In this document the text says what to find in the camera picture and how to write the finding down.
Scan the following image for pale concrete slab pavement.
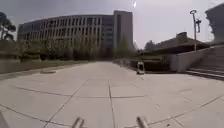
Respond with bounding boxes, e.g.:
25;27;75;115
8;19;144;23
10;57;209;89
0;60;224;128

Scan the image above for small white robot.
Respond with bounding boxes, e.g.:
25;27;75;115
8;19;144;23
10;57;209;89
136;60;146;76

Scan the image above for dark green hedge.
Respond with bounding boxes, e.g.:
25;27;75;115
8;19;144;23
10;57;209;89
113;57;173;73

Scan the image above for large curved grey building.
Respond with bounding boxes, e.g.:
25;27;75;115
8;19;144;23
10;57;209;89
16;9;135;61

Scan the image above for row of trees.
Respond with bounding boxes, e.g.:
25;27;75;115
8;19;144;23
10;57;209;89
14;34;101;62

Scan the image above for robot's own part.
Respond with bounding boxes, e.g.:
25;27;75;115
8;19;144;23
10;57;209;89
135;116;150;128
71;116;85;128

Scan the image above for low building with dark roof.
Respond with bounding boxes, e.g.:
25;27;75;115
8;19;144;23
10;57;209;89
139;31;212;56

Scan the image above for grass strip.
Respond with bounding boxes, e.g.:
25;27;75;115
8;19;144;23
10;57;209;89
0;59;96;75

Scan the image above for lamp pole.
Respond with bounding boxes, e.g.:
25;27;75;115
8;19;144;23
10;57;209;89
189;9;202;52

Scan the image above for concrete stairs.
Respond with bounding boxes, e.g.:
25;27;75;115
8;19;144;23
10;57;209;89
184;45;224;81

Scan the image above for tall dark tree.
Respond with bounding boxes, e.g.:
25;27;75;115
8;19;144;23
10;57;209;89
0;11;17;42

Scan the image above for pale concrete wall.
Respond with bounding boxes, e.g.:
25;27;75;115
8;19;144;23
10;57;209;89
170;48;212;74

